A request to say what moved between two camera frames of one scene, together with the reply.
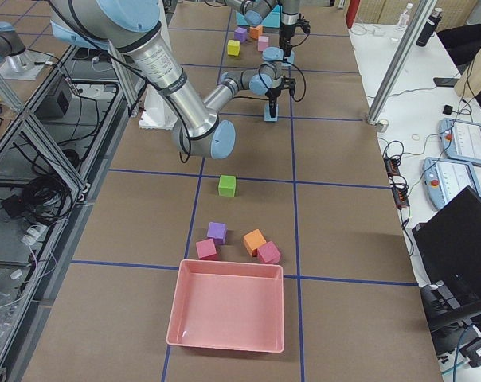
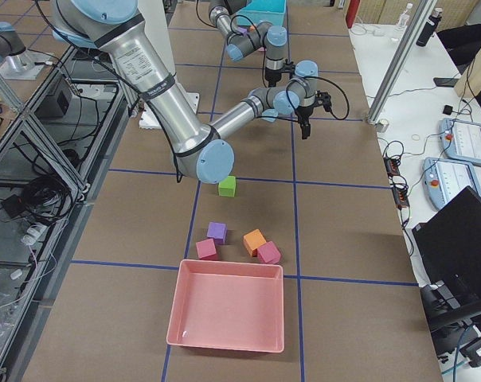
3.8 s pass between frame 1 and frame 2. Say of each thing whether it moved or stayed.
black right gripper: moved
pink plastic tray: stayed
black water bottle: stayed
